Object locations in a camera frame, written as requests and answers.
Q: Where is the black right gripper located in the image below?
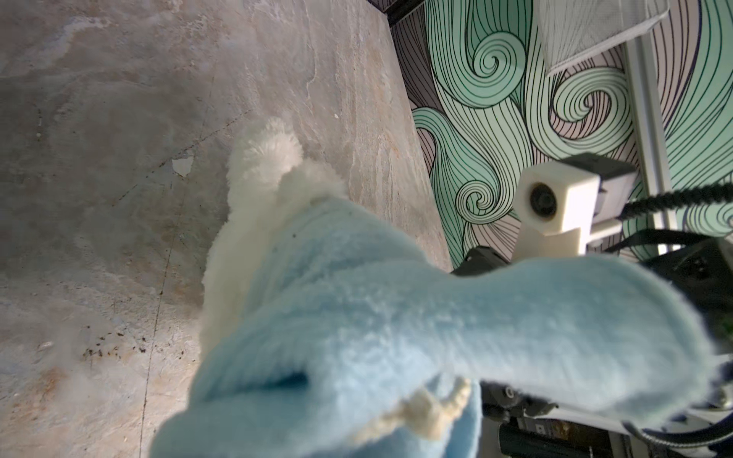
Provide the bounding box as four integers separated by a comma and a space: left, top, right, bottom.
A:
481, 237, 732, 457

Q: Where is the light blue fleece hoodie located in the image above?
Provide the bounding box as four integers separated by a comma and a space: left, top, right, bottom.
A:
151, 198, 718, 457

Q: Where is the white plush teddy bear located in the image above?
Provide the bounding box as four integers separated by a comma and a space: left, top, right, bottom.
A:
199, 118, 349, 354

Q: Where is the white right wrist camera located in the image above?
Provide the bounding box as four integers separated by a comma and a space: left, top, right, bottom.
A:
512, 153, 638, 263

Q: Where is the aluminium rail right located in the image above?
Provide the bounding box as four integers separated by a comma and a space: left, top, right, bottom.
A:
620, 31, 680, 256

